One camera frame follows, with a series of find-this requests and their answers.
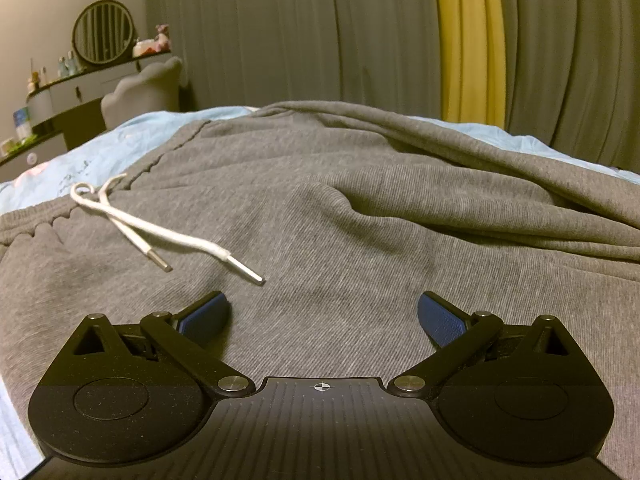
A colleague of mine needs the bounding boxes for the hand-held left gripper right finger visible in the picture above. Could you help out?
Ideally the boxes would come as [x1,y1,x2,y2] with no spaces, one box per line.
[392,290,577,401]

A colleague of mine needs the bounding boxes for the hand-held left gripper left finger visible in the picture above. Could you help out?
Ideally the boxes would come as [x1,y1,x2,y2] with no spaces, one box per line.
[64,290,256,401]

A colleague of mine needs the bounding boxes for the grey drawstring pants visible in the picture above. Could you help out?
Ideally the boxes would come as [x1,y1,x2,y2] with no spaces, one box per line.
[0,101,640,461]

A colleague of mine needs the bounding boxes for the light blue mushroom-print bedsheet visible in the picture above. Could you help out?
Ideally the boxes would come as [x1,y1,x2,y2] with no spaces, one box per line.
[0,106,640,467]

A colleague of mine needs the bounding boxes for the grey upholstered chair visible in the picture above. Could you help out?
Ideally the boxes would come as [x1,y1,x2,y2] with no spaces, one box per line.
[100,56,184,132]

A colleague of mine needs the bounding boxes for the blue and white box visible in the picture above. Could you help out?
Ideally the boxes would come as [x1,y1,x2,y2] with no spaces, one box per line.
[12,107,33,139]

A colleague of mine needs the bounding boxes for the yellow curtain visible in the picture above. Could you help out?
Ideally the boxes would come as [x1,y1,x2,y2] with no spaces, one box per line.
[431,0,507,127]

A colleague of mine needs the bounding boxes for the round black-framed mirror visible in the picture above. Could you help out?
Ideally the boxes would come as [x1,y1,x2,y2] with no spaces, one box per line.
[72,1,137,69]

